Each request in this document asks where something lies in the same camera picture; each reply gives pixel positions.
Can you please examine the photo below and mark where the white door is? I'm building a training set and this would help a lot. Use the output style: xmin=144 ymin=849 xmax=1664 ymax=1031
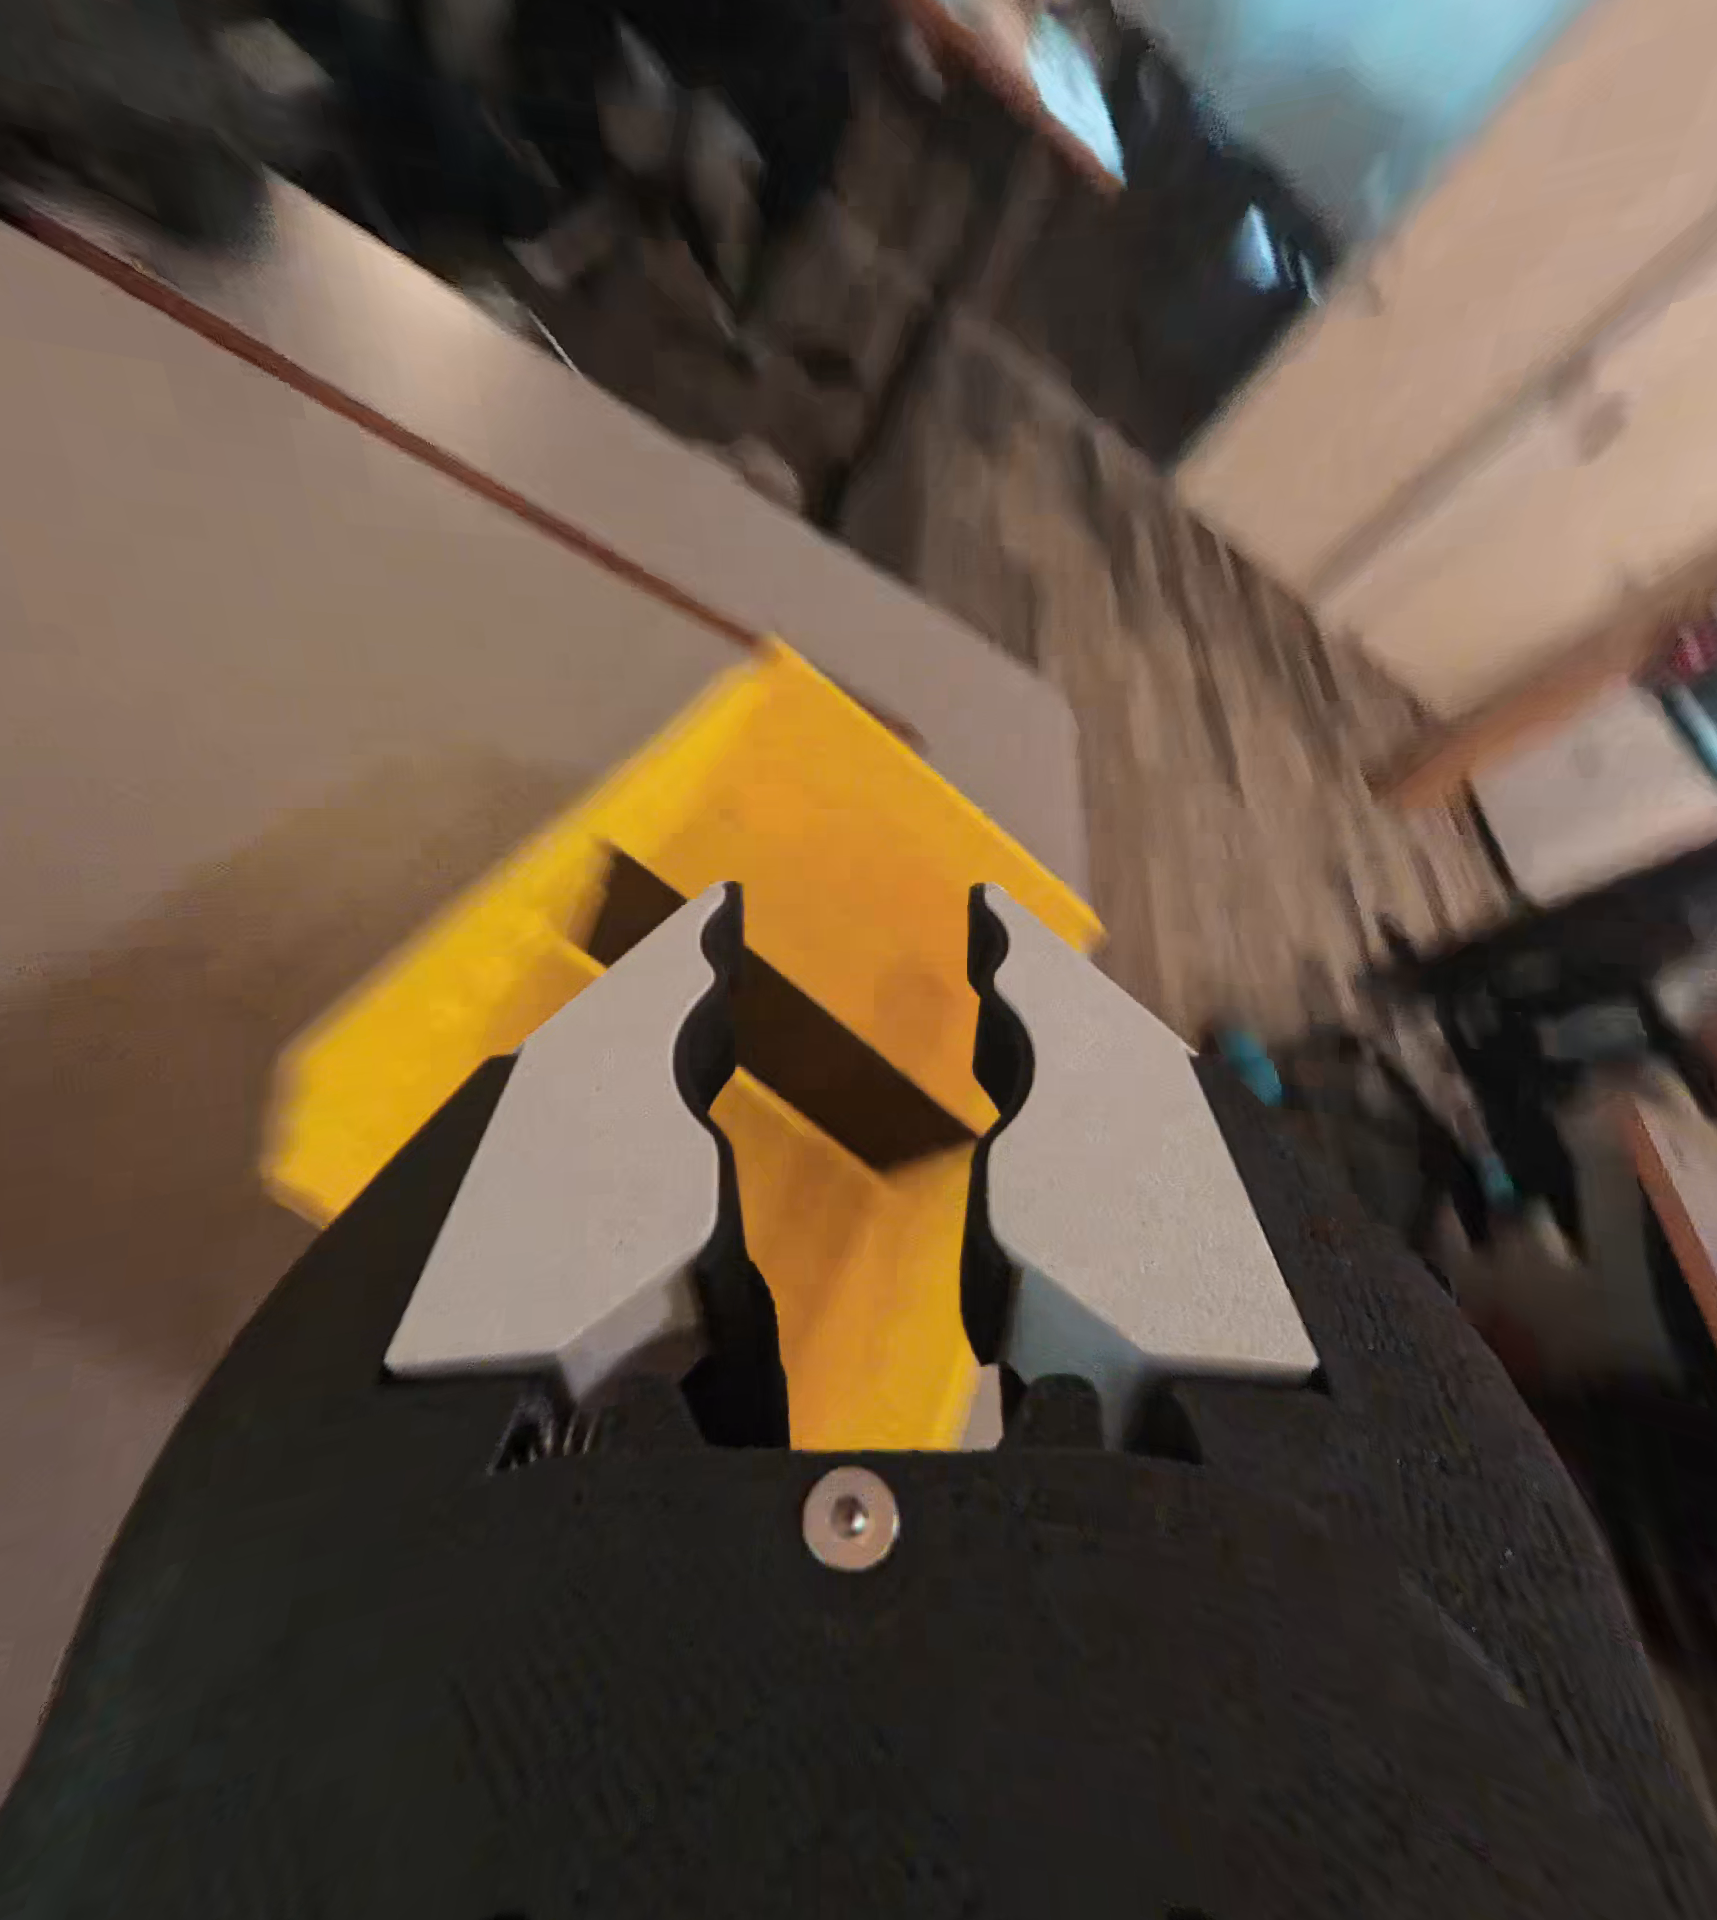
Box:
xmin=1315 ymin=284 xmax=1717 ymax=726
xmin=1177 ymin=0 xmax=1717 ymax=504

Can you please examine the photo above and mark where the yellow plastic bin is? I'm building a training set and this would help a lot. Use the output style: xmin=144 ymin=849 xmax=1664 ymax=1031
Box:
xmin=263 ymin=637 xmax=1107 ymax=1454

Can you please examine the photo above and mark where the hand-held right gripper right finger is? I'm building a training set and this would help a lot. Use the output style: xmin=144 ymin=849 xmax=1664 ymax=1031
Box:
xmin=962 ymin=883 xmax=1323 ymax=1452

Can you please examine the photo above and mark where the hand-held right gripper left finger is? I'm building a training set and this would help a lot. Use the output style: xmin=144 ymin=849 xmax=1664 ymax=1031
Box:
xmin=381 ymin=883 xmax=794 ymax=1450

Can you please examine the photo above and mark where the wooden post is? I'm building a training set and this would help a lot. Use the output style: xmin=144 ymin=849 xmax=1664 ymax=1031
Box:
xmin=1375 ymin=592 xmax=1716 ymax=813

